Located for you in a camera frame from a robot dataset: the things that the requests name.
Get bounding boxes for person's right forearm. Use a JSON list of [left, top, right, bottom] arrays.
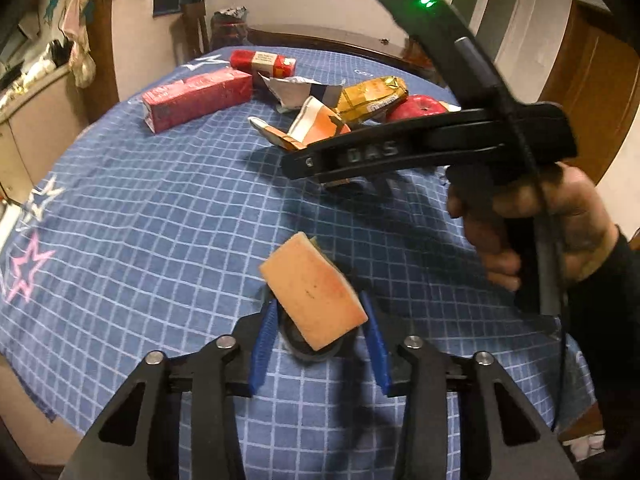
[[565, 225, 640, 461]]

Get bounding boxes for wooden chair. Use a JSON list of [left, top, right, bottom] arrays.
[[180, 2, 212, 61]]

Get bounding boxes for dark wooden side table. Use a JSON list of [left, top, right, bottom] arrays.
[[247, 25, 451, 88]]

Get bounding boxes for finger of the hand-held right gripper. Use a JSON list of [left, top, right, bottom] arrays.
[[281, 110, 506, 183]]

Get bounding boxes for red and orange packet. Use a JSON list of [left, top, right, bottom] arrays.
[[230, 50, 297, 79]]

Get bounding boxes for red apple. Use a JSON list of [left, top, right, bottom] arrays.
[[386, 95, 451, 123]]

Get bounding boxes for hanging pale clothes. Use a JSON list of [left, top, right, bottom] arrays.
[[61, 0, 99, 89]]

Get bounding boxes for crumpled white paper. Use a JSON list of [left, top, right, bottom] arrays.
[[257, 74, 346, 113]]

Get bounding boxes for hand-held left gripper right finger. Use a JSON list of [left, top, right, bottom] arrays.
[[360, 290, 581, 480]]

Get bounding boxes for person's right hand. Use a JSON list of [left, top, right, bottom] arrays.
[[446, 162, 621, 293]]

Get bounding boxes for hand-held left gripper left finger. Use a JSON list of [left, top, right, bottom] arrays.
[[62, 300, 280, 480]]

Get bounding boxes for orange and white carton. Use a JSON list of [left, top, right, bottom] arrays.
[[248, 96, 352, 191]]

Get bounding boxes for brown wooden door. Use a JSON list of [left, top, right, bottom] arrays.
[[537, 0, 640, 186]]

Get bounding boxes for pale orange sponge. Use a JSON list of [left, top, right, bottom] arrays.
[[259, 231, 370, 352]]

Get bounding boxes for gold foil wrapper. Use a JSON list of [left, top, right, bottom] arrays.
[[336, 76, 409, 125]]

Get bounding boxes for blue checked star blanket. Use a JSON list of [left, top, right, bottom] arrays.
[[0, 52, 598, 480]]

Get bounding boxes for red carton box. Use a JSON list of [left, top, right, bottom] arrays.
[[141, 69, 254, 134]]

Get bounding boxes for dark plastic bag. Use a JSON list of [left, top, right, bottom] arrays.
[[210, 6, 251, 54]]

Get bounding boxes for window with pale frame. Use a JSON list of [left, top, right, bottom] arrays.
[[450, 0, 523, 63]]

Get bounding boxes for black round object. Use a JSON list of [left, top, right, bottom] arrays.
[[280, 310, 353, 364]]

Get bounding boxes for pale cabinet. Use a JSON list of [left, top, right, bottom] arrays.
[[0, 60, 97, 211]]

